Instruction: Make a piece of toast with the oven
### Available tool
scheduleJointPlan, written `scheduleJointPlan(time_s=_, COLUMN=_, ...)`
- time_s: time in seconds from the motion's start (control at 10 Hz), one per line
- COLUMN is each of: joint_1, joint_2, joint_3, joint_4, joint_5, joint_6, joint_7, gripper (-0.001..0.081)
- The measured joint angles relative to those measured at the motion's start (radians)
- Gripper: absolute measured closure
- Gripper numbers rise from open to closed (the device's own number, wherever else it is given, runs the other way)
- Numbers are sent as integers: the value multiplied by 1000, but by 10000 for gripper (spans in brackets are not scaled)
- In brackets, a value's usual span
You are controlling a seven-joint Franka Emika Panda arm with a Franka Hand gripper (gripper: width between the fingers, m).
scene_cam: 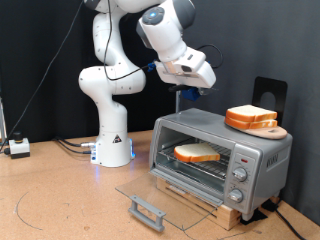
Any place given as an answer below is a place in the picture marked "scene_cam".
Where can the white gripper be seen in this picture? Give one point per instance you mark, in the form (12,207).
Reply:
(196,71)

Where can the white bread slice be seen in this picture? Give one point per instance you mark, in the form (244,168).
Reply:
(248,124)
(251,113)
(196,152)

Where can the glass oven door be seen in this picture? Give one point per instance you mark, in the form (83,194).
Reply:
(146,213)

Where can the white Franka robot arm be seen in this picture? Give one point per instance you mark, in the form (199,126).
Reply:
(110,100)

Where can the silver oven knob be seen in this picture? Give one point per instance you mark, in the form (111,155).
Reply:
(240,174)
(235,196)

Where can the silver toaster oven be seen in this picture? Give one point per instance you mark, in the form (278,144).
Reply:
(266,173)

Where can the vertical aluminium pole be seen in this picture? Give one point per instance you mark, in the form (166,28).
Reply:
(178,101)

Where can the round wooden cutting board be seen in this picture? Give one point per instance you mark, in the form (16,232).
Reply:
(271,133)

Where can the wooden slatted crate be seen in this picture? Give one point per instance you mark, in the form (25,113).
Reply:
(230,216)

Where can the black foam pad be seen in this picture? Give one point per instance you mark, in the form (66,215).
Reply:
(255,216)

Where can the emergency stop button box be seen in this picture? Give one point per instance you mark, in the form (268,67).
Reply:
(18,148)

